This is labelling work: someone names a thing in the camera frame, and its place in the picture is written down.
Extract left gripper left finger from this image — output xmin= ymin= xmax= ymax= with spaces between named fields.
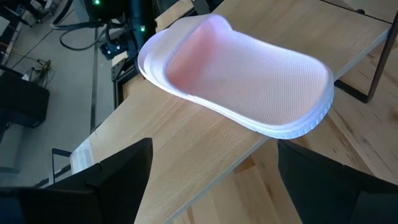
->
xmin=49 ymin=138 xmax=154 ymax=224

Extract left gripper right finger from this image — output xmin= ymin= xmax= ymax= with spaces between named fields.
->
xmin=277 ymin=139 xmax=398 ymax=224

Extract wooden shelf black metal frame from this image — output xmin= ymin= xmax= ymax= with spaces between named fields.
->
xmin=51 ymin=0 xmax=398 ymax=224

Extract pink rubber slide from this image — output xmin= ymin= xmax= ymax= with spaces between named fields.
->
xmin=137 ymin=13 xmax=336 ymax=140

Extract black equipment case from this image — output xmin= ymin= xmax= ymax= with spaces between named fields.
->
xmin=0 ymin=70 xmax=50 ymax=129

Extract tangled floor cables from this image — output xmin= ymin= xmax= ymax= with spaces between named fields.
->
xmin=29 ymin=58 xmax=56 ymax=88

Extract black aluminium table frame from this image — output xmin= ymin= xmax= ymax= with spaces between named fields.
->
xmin=111 ymin=57 xmax=140 ymax=110

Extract black looped base cable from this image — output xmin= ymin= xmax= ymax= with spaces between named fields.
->
xmin=58 ymin=21 xmax=110 ymax=52

